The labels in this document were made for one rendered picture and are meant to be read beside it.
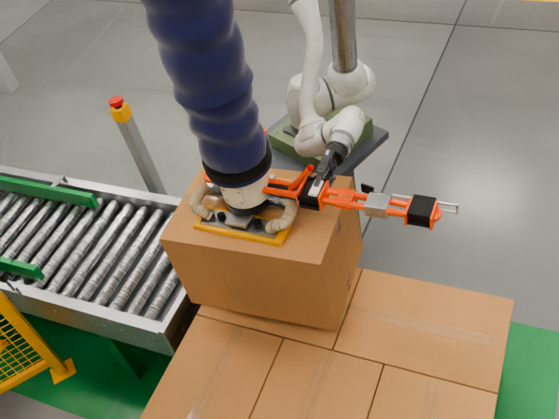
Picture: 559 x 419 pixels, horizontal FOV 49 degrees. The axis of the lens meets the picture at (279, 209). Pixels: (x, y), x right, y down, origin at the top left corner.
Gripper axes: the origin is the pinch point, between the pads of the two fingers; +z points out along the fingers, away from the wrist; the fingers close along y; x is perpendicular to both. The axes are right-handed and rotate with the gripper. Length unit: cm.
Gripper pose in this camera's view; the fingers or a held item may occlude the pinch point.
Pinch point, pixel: (316, 193)
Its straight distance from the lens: 195.8
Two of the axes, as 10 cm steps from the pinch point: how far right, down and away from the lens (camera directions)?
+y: 1.7, 6.7, 7.2
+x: -9.1, -1.6, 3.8
